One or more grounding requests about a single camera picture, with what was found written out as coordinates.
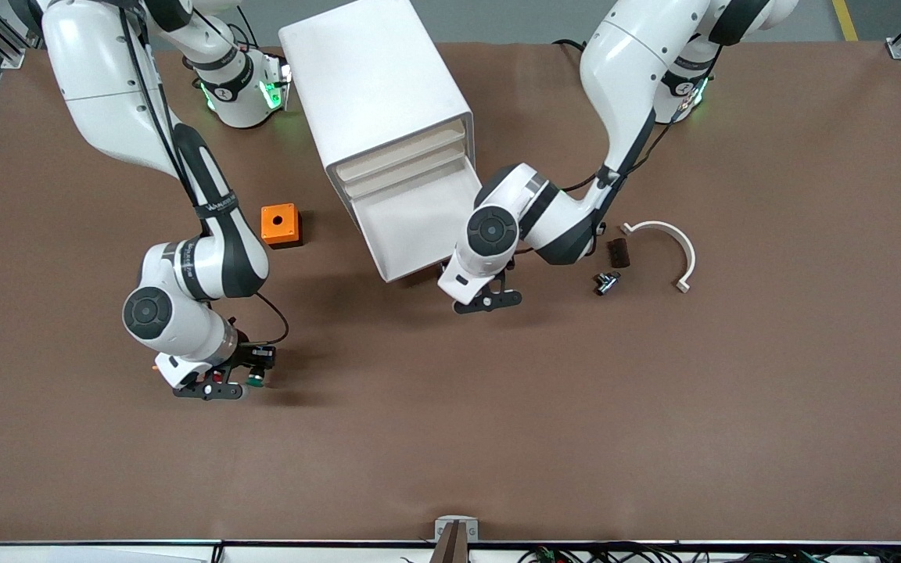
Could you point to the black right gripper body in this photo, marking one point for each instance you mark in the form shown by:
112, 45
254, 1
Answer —
249, 357

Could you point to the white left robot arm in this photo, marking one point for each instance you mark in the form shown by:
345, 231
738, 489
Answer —
622, 70

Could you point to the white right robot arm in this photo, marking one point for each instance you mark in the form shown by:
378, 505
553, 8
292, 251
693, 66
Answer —
114, 86

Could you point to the small silver black connector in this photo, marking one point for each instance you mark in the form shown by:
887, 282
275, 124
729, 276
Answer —
607, 282

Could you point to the brown rectangular block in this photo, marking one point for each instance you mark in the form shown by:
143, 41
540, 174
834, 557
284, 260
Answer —
619, 252

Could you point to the orange box with hole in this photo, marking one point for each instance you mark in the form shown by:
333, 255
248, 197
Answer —
278, 223

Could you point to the white curved bracket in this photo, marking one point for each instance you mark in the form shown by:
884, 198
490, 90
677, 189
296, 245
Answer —
681, 238

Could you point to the white table edge rail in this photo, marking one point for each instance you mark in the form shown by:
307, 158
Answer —
106, 552

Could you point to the grey metal edge bracket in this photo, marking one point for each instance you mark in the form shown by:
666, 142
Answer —
456, 532

